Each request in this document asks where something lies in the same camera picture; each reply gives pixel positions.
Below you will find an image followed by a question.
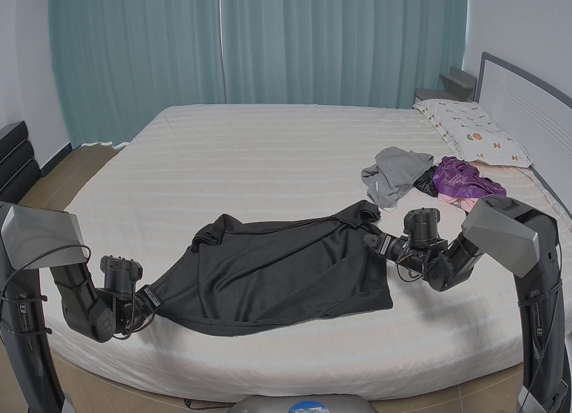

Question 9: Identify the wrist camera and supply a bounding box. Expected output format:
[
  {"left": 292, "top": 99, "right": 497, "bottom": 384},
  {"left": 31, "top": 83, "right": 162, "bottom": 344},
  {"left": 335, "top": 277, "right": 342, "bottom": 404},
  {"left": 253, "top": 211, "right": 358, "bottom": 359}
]
[
  {"left": 403, "top": 208, "right": 442, "bottom": 242},
  {"left": 99, "top": 255, "right": 144, "bottom": 293}
]

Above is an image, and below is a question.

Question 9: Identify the white printed pillow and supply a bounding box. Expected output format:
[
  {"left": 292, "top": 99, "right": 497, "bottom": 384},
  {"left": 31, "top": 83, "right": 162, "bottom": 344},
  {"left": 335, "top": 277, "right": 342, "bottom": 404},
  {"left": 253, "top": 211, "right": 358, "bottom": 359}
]
[{"left": 413, "top": 99, "right": 534, "bottom": 168}]

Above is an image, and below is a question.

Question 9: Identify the black T-shirt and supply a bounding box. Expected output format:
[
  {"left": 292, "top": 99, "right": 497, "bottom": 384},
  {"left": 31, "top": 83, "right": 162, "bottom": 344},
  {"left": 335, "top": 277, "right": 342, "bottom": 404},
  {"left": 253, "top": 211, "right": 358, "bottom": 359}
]
[{"left": 142, "top": 202, "right": 394, "bottom": 337}]

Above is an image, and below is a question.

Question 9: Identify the bed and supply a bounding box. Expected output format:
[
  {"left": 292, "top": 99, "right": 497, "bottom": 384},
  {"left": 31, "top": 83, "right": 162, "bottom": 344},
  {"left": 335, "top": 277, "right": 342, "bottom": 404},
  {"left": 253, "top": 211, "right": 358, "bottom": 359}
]
[{"left": 31, "top": 52, "right": 572, "bottom": 403}]

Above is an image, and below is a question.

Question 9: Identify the pink garment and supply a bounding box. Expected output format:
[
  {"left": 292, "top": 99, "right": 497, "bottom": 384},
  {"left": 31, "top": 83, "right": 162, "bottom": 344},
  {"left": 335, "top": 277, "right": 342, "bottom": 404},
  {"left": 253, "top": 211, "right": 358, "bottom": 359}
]
[{"left": 437, "top": 192, "right": 481, "bottom": 214}]

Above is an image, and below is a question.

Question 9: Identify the grey bedside table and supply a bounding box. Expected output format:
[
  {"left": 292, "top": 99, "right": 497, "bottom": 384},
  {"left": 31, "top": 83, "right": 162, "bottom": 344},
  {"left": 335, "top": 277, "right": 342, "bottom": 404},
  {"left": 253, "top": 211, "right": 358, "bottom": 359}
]
[{"left": 415, "top": 66, "right": 477, "bottom": 104}]

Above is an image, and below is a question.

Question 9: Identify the blue-green curtain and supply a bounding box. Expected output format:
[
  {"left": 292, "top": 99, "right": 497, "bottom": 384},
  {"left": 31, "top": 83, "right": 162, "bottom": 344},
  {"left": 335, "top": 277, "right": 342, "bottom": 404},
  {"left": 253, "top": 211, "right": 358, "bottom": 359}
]
[
  {"left": 219, "top": 0, "right": 467, "bottom": 110},
  {"left": 48, "top": 0, "right": 225, "bottom": 149}
]

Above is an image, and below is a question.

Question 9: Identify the grey garment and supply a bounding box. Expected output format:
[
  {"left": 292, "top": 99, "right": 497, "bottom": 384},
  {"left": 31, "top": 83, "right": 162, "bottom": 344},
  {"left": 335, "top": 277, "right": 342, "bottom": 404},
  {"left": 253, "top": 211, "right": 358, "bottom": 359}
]
[{"left": 361, "top": 146, "right": 435, "bottom": 214}]

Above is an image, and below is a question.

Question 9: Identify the black shiny garment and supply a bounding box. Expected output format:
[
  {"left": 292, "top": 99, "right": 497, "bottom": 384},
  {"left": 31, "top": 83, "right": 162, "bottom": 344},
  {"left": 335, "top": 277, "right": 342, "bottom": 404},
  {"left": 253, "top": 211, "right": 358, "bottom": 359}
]
[{"left": 413, "top": 166, "right": 443, "bottom": 199}]

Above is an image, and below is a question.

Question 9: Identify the purple satin garment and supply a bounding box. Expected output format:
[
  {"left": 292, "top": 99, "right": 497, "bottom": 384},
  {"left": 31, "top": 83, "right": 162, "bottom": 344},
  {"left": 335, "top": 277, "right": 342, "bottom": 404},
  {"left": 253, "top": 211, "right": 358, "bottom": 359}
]
[{"left": 433, "top": 157, "right": 508, "bottom": 201}]

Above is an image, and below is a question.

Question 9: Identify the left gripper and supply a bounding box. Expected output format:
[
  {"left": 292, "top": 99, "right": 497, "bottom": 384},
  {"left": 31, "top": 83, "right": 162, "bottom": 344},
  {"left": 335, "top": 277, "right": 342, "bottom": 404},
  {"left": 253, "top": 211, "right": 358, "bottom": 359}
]
[{"left": 134, "top": 285, "right": 161, "bottom": 320}]

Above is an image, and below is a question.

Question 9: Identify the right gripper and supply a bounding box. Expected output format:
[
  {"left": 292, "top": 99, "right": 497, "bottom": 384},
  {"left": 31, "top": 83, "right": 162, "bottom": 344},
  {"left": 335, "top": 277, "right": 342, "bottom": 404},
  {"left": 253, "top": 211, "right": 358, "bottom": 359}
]
[{"left": 374, "top": 233, "right": 405, "bottom": 264}]

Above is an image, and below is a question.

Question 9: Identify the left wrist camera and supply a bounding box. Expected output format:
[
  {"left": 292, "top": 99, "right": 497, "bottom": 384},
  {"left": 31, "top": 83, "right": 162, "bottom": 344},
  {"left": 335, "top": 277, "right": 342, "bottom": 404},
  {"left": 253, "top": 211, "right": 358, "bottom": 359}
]
[{"left": 99, "top": 255, "right": 144, "bottom": 293}]

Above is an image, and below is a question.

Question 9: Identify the dark chest of drawers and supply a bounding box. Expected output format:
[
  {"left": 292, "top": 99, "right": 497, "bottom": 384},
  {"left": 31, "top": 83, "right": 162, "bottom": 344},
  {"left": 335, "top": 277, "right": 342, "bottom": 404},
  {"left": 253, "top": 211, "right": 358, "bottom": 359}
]
[{"left": 0, "top": 121, "right": 43, "bottom": 204}]

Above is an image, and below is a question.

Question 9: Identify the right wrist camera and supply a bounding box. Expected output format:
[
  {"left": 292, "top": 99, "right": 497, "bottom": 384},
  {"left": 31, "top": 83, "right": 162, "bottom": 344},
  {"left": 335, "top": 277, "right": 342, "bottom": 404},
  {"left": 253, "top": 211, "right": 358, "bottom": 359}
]
[{"left": 403, "top": 208, "right": 442, "bottom": 242}]

